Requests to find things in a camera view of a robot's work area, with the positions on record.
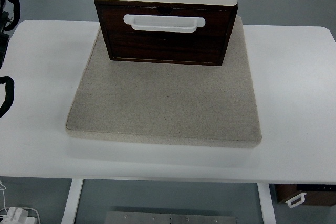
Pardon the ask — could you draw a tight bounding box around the white cable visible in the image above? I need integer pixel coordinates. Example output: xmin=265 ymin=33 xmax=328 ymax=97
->
xmin=0 ymin=180 xmax=7 ymax=213

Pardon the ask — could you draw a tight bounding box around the beige stone base slab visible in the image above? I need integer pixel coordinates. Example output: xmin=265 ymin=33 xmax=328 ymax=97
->
xmin=66 ymin=17 xmax=262 ymax=148

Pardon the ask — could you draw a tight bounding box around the grey metal plate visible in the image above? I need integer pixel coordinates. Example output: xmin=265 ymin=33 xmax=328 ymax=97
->
xmin=104 ymin=211 xmax=237 ymax=224

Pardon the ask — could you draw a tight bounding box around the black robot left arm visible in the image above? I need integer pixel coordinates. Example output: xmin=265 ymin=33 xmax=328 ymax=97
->
xmin=1 ymin=0 xmax=21 ymax=117

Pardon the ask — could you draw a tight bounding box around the white table leg left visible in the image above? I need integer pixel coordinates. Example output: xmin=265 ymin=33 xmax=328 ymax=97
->
xmin=61 ymin=179 xmax=84 ymax=224

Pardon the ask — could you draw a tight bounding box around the white table leg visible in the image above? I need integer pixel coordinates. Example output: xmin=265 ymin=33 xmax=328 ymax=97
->
xmin=61 ymin=179 xmax=84 ymax=224
xmin=257 ymin=183 xmax=276 ymax=224

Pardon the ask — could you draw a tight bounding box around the white drawer handle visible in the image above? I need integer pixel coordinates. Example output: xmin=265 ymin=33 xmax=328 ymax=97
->
xmin=123 ymin=14 xmax=206 ymax=33

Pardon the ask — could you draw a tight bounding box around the brown box with white handle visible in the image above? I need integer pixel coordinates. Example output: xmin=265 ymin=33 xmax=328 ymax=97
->
xmin=274 ymin=184 xmax=335 ymax=208

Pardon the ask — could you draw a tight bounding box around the white power adapter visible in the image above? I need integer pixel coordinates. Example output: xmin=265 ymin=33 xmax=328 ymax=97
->
xmin=1 ymin=207 xmax=38 ymax=224

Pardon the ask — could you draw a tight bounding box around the white table leg right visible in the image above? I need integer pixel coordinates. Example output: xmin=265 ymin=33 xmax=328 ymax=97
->
xmin=257 ymin=183 xmax=276 ymax=224

